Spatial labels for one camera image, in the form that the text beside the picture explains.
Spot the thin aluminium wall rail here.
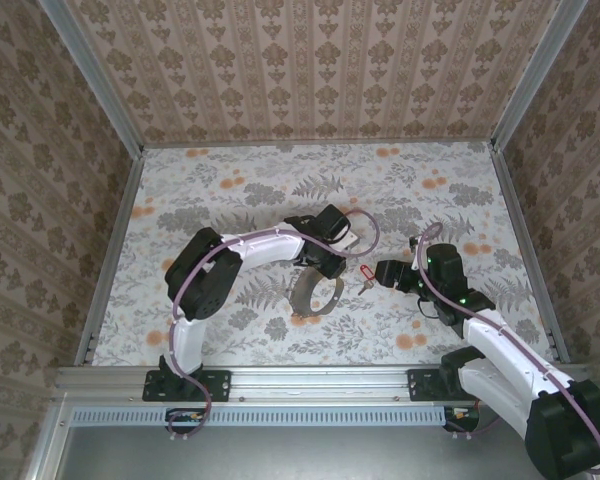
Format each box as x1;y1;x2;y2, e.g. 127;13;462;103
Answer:
142;138;496;150

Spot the aluminium side rail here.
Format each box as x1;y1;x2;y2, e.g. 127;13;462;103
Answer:
489;142;572;366
77;149;146;372

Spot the aluminium frame post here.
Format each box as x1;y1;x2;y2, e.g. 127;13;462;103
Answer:
490;0;590;151
38;0;147;157

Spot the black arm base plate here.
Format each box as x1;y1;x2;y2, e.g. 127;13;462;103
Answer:
408;368;481;403
143;368;232;403

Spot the thin black cable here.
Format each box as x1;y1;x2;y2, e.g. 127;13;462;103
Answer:
415;295;444;321

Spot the short aluminium frame rail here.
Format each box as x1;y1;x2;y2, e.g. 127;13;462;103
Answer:
23;394;74;480

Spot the steel key ring plate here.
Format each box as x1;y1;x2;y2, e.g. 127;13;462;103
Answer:
288;267;347;320

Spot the long aluminium base rail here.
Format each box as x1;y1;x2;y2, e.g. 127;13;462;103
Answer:
54;363;592;407

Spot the grey metal shelf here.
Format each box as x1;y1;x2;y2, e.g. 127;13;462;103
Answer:
54;424;600;480

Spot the slotted grey cable duct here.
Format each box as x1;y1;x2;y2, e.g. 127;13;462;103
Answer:
71;403;450;429

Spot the floral patterned table cover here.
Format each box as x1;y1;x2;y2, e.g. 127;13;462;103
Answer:
87;142;554;369

